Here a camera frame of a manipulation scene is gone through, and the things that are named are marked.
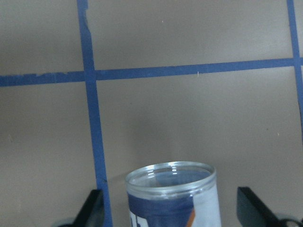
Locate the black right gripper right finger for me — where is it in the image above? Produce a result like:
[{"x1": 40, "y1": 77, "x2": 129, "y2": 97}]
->
[{"x1": 237, "y1": 187, "x2": 280, "y2": 227}]

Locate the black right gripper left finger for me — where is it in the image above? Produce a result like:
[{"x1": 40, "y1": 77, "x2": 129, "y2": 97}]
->
[{"x1": 72, "y1": 189, "x2": 105, "y2": 227}]

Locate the clear Wilson tennis ball can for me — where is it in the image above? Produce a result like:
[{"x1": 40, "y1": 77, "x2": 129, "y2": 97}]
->
[{"x1": 125, "y1": 161, "x2": 222, "y2": 227}]

